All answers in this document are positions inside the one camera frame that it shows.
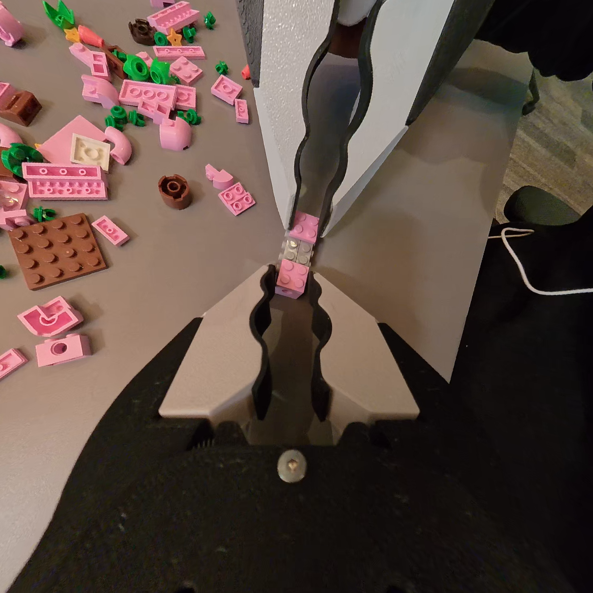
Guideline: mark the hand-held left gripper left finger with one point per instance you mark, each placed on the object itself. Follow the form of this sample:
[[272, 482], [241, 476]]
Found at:
[[213, 366]]

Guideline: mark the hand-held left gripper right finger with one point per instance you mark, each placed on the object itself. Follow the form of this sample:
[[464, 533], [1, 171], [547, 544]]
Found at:
[[370, 370]]

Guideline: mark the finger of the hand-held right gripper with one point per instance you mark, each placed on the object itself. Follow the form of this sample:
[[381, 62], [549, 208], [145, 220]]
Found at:
[[398, 69], [282, 92]]

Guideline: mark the pink corner plate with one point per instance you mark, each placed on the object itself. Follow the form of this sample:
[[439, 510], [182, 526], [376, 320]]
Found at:
[[226, 89]]

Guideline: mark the pink and grey brick assembly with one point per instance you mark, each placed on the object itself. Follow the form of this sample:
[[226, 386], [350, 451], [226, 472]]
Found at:
[[305, 227]]

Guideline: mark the person's right forearm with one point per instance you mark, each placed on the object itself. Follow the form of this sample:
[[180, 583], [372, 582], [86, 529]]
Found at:
[[556, 37]]

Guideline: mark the yellow star toy piece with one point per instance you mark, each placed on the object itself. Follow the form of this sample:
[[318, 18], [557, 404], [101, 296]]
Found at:
[[174, 37], [72, 35]]

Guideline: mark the brown round toy brick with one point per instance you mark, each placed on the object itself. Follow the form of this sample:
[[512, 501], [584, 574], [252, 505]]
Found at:
[[173, 197]]

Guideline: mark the dark brown small round piece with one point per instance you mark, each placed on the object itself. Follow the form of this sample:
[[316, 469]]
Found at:
[[141, 33]]

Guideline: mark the brown studded plate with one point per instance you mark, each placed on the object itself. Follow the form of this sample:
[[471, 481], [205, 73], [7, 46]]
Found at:
[[55, 252]]

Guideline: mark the coral carrot toy piece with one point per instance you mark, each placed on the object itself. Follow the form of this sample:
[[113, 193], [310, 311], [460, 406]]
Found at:
[[90, 34]]

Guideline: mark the cream square toy plate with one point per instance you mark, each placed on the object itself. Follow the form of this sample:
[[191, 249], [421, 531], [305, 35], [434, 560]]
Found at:
[[90, 150]]

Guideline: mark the pile of pink toy bricks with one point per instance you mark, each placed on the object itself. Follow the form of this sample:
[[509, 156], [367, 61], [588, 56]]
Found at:
[[65, 190]]

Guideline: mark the brown rectangular toy brick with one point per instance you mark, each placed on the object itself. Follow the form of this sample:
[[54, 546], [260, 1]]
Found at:
[[21, 109]]

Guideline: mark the small brown frame piece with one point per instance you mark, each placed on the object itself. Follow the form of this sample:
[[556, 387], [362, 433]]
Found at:
[[111, 53]]

